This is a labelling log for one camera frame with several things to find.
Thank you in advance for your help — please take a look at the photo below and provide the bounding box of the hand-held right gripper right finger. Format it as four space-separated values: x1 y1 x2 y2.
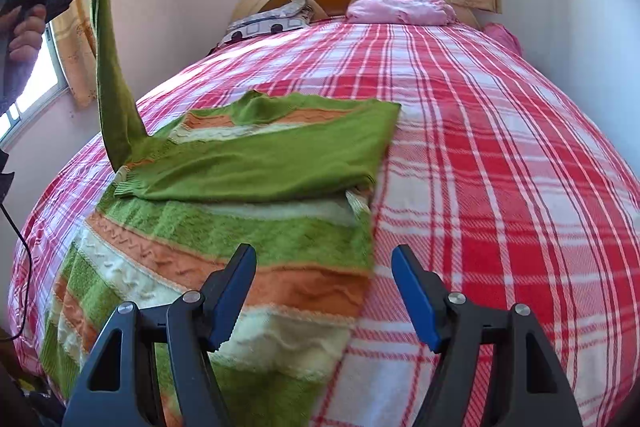
391 244 583 427

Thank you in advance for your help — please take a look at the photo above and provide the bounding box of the side window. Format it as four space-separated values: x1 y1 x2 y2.
0 26 69 142

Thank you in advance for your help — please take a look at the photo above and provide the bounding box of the pink pillow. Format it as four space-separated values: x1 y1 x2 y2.
346 0 457 26

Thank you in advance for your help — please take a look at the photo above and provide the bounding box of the green striped knit sweater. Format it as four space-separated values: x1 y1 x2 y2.
40 0 402 427

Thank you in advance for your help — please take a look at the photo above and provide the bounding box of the person's left hand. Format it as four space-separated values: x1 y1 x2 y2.
0 3 49 64

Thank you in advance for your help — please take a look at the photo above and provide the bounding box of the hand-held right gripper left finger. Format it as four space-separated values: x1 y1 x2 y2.
62 243 257 427

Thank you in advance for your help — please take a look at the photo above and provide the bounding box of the black cable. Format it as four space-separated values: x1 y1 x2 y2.
0 201 34 341

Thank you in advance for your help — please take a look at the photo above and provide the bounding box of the person's left forearm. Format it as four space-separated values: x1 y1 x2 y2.
0 56 37 118

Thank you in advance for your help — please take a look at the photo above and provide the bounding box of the red plaid blanket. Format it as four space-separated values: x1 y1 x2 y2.
7 19 640 427

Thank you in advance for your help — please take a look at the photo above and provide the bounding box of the yellow side curtain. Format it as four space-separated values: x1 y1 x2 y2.
47 0 99 108

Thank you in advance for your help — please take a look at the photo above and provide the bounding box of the pink cloth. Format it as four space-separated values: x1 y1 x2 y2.
482 23 523 58

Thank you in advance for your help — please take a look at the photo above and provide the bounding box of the grey patterned pillow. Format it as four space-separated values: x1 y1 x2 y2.
220 0 316 45

